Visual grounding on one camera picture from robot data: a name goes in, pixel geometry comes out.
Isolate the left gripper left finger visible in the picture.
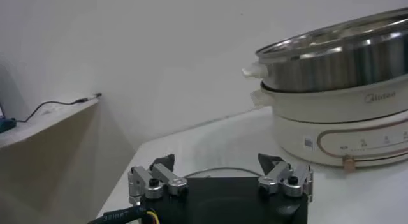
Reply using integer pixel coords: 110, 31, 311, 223
127, 153, 189, 201

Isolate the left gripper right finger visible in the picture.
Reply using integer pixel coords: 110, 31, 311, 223
257, 153, 315, 203

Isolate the cream electric cooker base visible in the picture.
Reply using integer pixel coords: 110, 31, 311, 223
250, 74, 408, 174

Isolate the white side desk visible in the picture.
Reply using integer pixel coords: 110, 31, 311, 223
0, 96, 100, 149

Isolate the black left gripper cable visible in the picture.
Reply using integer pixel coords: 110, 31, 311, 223
85, 205, 161, 224

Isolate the black adapter cable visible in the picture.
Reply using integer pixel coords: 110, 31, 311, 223
14, 92, 103, 124

